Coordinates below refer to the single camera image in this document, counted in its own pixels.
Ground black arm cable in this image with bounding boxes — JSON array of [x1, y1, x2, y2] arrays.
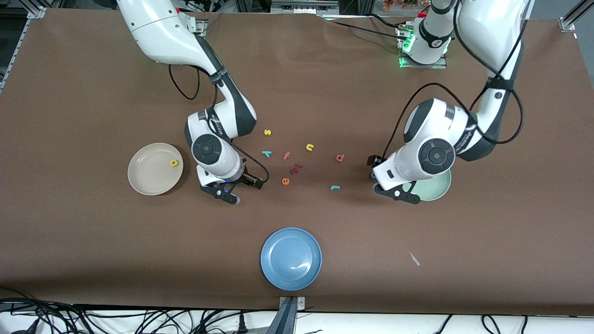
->
[[381, 0, 525, 161], [168, 64, 270, 182]]

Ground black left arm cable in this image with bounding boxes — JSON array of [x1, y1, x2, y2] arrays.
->
[[381, 0, 525, 161]]

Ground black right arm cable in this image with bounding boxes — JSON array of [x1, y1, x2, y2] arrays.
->
[[168, 64, 270, 182]]

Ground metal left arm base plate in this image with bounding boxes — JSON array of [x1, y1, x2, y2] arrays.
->
[[398, 52, 449, 70]]

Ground aluminium frame bar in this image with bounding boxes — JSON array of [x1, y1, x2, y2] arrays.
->
[[271, 0, 340, 14]]

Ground brown table cover sheet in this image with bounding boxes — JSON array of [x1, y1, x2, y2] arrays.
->
[[0, 8, 594, 317]]

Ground light green plate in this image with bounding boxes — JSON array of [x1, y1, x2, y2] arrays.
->
[[408, 169, 452, 202]]

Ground beige brown plate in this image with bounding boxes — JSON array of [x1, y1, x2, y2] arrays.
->
[[127, 142, 184, 196]]

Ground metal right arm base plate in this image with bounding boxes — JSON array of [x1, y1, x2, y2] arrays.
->
[[186, 14, 207, 37]]

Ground black cable on table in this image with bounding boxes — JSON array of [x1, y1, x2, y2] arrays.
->
[[330, 13, 409, 41]]

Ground grey camera mount pole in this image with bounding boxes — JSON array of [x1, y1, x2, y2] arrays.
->
[[267, 296, 307, 334]]

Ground orange flowers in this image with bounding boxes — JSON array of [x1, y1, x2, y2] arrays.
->
[[383, 0, 430, 11]]

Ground aluminium table rail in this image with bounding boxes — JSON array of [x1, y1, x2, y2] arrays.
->
[[0, 6, 47, 93], [559, 0, 594, 40]]

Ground blue plate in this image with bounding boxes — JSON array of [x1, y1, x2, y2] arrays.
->
[[260, 227, 323, 292]]

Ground black floor cable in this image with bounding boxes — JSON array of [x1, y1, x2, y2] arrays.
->
[[0, 299, 70, 317]]

